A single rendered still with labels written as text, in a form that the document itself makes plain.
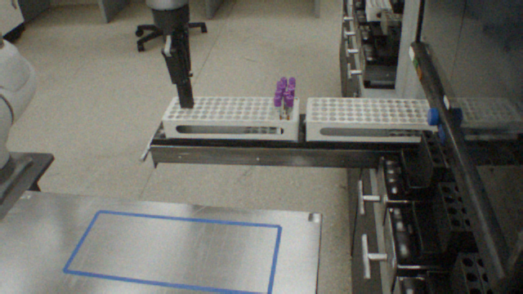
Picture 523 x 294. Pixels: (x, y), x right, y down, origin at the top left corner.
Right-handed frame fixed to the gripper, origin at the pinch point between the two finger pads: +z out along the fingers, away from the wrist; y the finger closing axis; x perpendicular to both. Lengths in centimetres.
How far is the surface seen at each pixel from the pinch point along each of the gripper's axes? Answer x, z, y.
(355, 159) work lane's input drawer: -37.5, 12.3, -6.8
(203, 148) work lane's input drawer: -4.4, 10.1, -6.7
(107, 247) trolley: 5.8, 8.4, -37.4
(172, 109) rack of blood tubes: 3.6, 3.9, -0.4
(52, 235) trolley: 17.2, 8.3, -35.8
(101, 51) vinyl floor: 145, 90, 225
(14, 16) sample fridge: 242, 68, 258
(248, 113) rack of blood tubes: -14.1, 4.5, -1.4
